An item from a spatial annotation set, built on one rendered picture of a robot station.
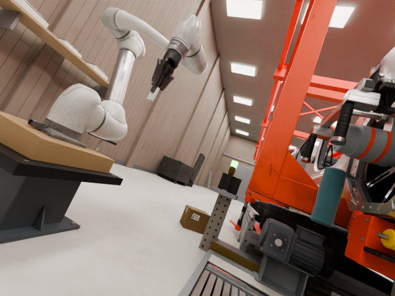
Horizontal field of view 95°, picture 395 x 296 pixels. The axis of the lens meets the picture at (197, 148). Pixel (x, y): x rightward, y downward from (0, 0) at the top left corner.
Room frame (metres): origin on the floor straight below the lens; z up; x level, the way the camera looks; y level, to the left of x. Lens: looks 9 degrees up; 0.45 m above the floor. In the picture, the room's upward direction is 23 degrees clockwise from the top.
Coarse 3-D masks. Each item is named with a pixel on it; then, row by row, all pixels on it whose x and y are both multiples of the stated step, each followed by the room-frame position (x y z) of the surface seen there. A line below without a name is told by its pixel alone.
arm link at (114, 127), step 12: (132, 36) 1.05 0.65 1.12; (120, 48) 1.07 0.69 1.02; (132, 48) 1.07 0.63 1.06; (144, 48) 1.16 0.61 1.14; (120, 60) 1.05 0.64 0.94; (132, 60) 1.10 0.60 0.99; (120, 72) 1.05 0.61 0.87; (120, 84) 1.05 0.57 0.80; (108, 96) 1.02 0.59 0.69; (120, 96) 1.05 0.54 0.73; (108, 108) 0.98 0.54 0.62; (120, 108) 1.03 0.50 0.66; (108, 120) 0.96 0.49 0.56; (120, 120) 1.04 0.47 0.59; (96, 132) 0.96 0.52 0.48; (108, 132) 0.99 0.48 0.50; (120, 132) 1.06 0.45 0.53
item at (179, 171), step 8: (168, 160) 6.79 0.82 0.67; (176, 160) 6.63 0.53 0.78; (160, 168) 6.88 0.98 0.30; (168, 168) 6.72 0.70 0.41; (176, 168) 6.56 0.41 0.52; (184, 168) 6.80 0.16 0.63; (192, 168) 7.33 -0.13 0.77; (160, 176) 6.94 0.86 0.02; (168, 176) 6.65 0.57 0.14; (176, 176) 6.56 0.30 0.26; (184, 176) 7.01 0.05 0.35; (184, 184) 7.29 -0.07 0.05
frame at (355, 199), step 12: (372, 120) 0.80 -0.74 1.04; (348, 168) 0.90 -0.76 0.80; (360, 168) 0.88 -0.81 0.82; (348, 180) 0.87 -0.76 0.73; (348, 192) 0.83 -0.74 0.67; (360, 192) 0.82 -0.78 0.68; (348, 204) 0.80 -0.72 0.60; (360, 204) 0.72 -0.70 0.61; (372, 204) 0.65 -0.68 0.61; (384, 204) 0.59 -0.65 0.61; (384, 216) 0.64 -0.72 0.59
